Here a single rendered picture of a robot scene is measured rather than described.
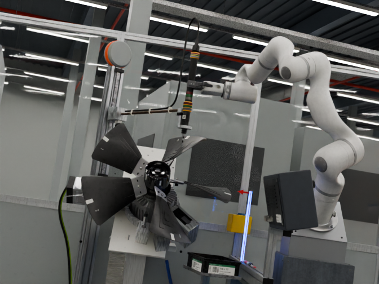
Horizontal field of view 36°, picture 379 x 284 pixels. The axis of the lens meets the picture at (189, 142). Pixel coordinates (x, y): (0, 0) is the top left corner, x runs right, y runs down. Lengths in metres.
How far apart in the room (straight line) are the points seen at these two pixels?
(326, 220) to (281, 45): 0.78
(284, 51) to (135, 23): 4.89
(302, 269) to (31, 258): 1.63
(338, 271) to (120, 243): 0.97
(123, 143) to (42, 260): 0.99
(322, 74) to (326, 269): 0.81
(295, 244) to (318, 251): 0.10
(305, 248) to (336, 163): 0.44
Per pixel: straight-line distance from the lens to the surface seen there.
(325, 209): 2.58
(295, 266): 2.53
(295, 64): 2.36
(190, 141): 2.87
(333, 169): 2.36
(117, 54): 3.36
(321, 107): 2.39
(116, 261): 2.98
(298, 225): 1.94
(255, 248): 3.48
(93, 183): 2.60
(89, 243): 3.29
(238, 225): 2.96
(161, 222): 2.50
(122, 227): 2.79
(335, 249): 2.62
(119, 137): 2.82
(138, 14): 7.24
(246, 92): 2.75
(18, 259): 3.50
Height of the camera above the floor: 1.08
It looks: 6 degrees up
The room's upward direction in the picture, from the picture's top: 8 degrees clockwise
